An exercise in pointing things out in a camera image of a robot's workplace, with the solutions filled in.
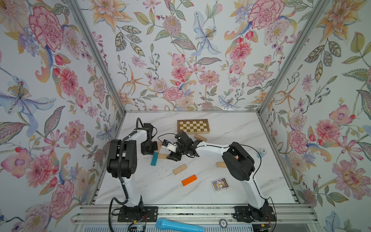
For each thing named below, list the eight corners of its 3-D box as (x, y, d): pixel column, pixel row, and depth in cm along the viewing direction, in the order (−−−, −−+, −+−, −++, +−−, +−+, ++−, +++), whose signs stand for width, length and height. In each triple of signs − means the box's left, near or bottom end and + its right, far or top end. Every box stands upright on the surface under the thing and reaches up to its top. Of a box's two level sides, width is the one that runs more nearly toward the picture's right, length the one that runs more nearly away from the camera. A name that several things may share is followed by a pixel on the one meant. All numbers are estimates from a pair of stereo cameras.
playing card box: (214, 192, 83) (215, 191, 81) (211, 182, 86) (211, 181, 85) (229, 187, 85) (229, 186, 83) (224, 178, 88) (225, 176, 87)
